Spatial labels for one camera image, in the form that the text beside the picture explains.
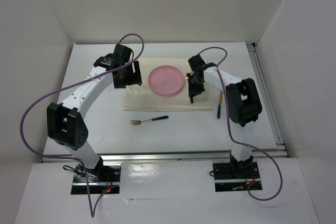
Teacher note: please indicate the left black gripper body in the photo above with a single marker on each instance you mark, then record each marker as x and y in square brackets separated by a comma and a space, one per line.
[127, 74]

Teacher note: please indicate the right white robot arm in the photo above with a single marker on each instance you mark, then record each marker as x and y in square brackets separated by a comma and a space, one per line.
[243, 103]

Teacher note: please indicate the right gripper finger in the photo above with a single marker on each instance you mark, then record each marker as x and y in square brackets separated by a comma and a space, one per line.
[190, 89]
[199, 89]

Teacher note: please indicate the gold knife green handle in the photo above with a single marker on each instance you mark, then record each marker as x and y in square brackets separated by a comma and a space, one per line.
[219, 108]

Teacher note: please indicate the aluminium front rail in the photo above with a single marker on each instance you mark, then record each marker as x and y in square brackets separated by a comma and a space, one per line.
[279, 152]

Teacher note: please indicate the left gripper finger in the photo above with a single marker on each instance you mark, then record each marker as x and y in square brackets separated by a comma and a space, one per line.
[135, 74]
[120, 85]

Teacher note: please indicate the cream cloth placemat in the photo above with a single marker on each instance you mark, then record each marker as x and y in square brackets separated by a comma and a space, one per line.
[142, 98]

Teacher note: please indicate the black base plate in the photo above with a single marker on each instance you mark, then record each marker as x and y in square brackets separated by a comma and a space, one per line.
[226, 179]
[110, 181]

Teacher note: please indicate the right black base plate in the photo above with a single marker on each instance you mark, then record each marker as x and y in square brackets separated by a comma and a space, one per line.
[226, 179]

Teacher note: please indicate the pink plate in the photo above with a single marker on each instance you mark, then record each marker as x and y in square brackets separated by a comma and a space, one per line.
[166, 80]

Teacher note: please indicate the gold spoon green handle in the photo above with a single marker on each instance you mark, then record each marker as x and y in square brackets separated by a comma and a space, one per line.
[189, 77]

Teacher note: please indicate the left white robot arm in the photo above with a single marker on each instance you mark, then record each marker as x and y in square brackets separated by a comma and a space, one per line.
[65, 120]

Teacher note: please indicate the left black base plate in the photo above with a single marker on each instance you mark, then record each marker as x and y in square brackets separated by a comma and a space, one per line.
[110, 181]

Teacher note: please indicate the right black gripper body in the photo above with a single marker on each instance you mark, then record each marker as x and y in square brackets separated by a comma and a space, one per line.
[193, 78]

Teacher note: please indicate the gold fork green handle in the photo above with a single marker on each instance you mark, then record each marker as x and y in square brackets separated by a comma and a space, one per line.
[139, 122]

